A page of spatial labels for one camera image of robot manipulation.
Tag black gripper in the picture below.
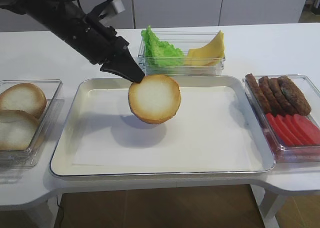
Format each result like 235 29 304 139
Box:
62 13 145 83

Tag bun half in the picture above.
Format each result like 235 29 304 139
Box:
0 110 39 151
0 83 47 119
127 74 181 124

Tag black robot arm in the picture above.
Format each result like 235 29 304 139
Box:
0 0 145 83

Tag green lettuce leaf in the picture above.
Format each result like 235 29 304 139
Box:
141 25 185 67

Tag clear plastic lettuce cheese container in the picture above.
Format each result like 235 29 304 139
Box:
137 30 225 76

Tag yellow cheese slices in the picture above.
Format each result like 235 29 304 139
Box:
184 30 225 66

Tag clear plastic bun container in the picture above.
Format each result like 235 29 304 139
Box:
0 79 64 167

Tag white parchment paper sheet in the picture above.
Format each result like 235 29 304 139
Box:
73 86 270 174

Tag white metal baking tray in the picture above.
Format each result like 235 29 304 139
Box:
50 76 275 177

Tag leftmost brown meat patty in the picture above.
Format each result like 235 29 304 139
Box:
245 73 272 114

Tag brown meat patty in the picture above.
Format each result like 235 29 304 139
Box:
277 75 312 116
258 76 286 116
245 73 272 114
268 78 297 115

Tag clear plastic patty tomato container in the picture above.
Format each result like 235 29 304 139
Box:
243 75 320 163

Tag rightmost brown meat patty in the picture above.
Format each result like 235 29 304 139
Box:
277 75 312 116

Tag red tomato slices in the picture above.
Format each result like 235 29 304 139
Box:
265 113 320 147

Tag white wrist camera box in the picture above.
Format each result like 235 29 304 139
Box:
110 0 125 15

